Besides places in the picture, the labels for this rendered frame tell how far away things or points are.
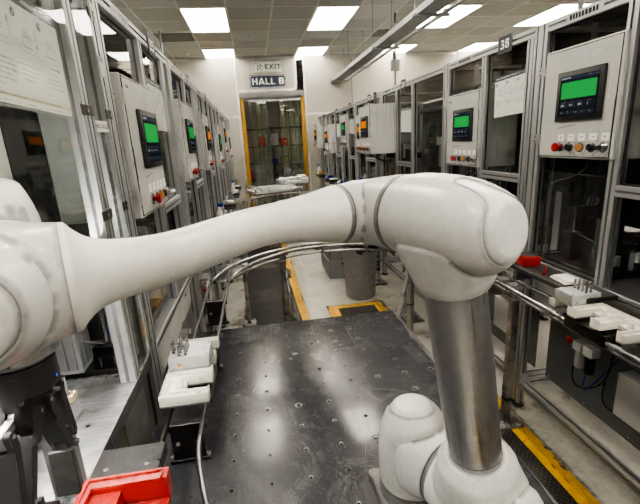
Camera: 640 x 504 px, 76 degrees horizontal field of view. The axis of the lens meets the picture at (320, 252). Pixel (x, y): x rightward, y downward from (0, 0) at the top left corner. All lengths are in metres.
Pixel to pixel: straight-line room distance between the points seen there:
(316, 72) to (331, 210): 8.82
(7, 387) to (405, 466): 0.78
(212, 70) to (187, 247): 8.95
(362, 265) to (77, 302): 3.69
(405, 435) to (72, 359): 0.99
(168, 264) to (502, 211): 0.40
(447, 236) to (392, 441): 0.60
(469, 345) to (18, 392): 0.60
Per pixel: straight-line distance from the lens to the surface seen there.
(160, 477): 0.94
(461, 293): 0.63
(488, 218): 0.56
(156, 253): 0.43
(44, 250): 0.39
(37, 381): 0.59
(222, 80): 9.33
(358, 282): 4.06
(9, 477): 0.61
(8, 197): 0.54
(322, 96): 9.40
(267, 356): 1.84
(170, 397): 1.32
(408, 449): 1.03
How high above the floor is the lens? 1.56
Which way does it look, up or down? 15 degrees down
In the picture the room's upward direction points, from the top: 3 degrees counter-clockwise
